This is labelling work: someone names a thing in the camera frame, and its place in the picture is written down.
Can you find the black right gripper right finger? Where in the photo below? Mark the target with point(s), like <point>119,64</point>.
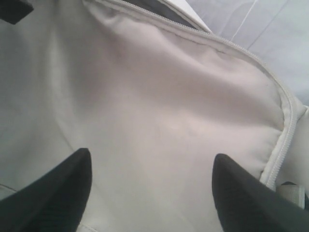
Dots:
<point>244,204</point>

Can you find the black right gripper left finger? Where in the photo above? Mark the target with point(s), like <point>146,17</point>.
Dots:
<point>54,203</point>

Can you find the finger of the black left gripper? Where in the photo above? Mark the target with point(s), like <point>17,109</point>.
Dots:
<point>13,11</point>

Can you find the beige fabric duffel bag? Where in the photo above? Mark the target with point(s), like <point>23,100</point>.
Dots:
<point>154,95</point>

